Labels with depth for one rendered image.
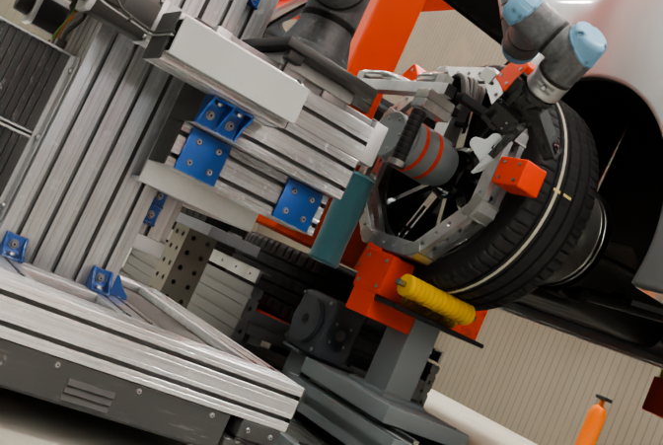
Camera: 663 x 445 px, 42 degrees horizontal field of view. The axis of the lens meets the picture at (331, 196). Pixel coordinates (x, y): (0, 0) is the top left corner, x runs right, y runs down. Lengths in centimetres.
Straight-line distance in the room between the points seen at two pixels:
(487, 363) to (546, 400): 77
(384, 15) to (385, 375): 108
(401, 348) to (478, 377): 568
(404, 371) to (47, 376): 113
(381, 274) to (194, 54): 97
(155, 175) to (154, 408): 46
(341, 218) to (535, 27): 87
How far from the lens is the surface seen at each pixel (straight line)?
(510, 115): 171
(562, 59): 163
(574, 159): 224
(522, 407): 757
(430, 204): 238
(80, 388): 150
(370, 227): 235
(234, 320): 268
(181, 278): 257
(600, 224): 253
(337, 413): 224
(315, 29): 173
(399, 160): 201
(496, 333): 801
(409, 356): 234
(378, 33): 267
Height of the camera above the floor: 41
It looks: 6 degrees up
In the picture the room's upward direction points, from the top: 24 degrees clockwise
